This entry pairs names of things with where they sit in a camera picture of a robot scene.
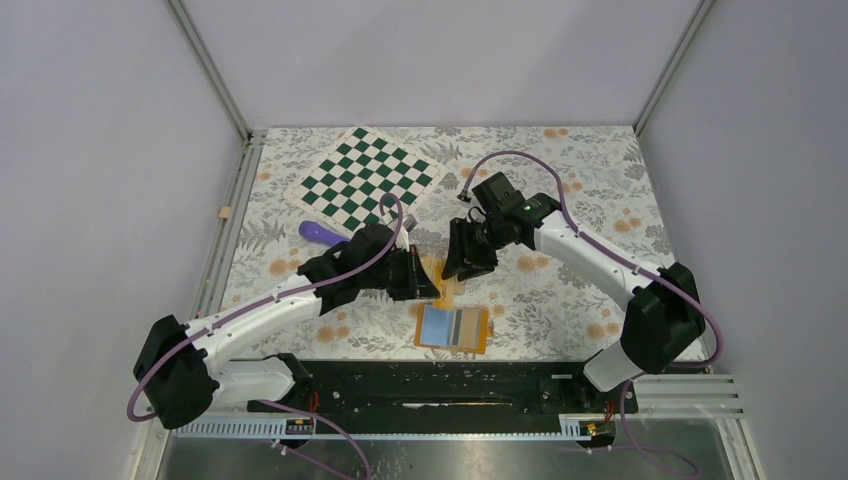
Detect floral table cloth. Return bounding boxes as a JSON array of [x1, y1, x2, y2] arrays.
[[210, 126, 674, 360]]

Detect orange card holder wallet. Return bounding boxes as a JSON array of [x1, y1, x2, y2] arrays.
[[414, 304, 490, 354]]

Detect clear plastic card box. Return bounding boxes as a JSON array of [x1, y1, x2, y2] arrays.
[[417, 242, 466, 295]]

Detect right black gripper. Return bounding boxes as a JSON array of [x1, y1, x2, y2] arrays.
[[441, 215, 509, 283]]

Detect green white chessboard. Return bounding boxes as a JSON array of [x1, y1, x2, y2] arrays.
[[284, 127, 448, 234]]

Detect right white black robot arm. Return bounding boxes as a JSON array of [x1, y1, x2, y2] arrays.
[[442, 173, 706, 412]]

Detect purple marker pen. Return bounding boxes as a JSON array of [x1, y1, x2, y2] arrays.
[[298, 220, 349, 247]]

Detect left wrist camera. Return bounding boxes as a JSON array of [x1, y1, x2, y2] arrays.
[[395, 215, 417, 250]]

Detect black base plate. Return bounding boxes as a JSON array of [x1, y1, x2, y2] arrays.
[[243, 354, 648, 436]]

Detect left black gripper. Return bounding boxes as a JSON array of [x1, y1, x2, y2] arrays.
[[361, 245, 440, 302]]

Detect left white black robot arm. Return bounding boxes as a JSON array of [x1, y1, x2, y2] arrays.
[[126, 224, 440, 429]]

